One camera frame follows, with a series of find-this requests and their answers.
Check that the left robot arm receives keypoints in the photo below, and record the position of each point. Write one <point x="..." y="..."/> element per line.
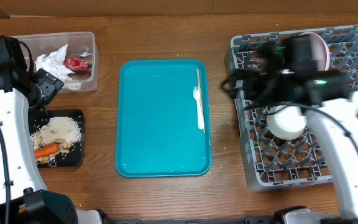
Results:
<point x="24" y="197"/>

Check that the clear plastic waste bin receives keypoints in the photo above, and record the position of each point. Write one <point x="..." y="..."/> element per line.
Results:
<point x="39" y="44"/>

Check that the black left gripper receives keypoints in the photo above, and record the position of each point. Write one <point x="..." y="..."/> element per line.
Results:
<point x="48" y="83"/>

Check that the wooden chopstick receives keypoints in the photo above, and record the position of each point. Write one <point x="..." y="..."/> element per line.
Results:
<point x="200" y="99"/>

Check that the red snack wrapper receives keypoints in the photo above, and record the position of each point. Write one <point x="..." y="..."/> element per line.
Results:
<point x="77" y="65"/>

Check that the pile of peanuts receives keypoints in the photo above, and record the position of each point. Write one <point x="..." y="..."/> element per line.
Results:
<point x="49" y="141"/>

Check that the orange carrot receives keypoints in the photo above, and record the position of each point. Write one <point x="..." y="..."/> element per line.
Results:
<point x="46" y="150"/>

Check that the white round plate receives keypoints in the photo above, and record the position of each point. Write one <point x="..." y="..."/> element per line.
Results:
<point x="320" y="51"/>

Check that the clear crumpled plastic wrapper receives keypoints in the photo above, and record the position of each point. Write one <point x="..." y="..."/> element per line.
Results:
<point x="86" y="52"/>

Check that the white plastic fork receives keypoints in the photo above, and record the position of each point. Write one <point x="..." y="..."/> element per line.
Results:
<point x="196" y="97"/>

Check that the grey dishwasher rack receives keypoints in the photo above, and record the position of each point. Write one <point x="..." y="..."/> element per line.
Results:
<point x="270" y="162"/>

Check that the crumpled white tissue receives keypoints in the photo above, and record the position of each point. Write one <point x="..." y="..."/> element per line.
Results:
<point x="54" y="63"/>

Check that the pile of white rice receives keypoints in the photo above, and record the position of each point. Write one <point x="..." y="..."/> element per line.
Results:
<point x="75" y="124"/>

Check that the teal serving tray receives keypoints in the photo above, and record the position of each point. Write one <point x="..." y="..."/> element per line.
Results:
<point x="157" y="131"/>

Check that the black rectangular tray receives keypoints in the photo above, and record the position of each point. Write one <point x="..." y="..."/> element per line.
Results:
<point x="66" y="112"/>

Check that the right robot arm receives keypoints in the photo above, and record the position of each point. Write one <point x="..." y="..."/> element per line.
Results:
<point x="291" y="78"/>

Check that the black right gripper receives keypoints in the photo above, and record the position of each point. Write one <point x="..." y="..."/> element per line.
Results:
<point x="253" y="75"/>

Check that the light green bowl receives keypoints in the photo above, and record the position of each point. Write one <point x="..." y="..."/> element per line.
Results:
<point x="286" y="122"/>

